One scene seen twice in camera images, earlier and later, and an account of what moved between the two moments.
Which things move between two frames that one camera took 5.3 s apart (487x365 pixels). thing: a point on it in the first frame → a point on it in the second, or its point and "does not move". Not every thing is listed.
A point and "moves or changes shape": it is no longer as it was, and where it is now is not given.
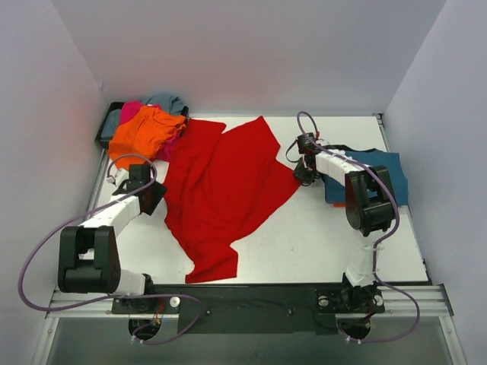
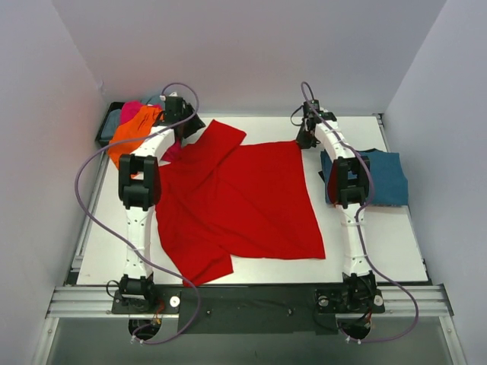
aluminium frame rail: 399,301 does not move
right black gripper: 304,172 → 304,138
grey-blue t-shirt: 173,104 does not move
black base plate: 262,309 does not move
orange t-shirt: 142,134 does not move
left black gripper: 153,195 → 194,122
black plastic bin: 104,141 does not move
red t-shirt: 220,183 moves or changes shape
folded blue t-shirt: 387,163 does not move
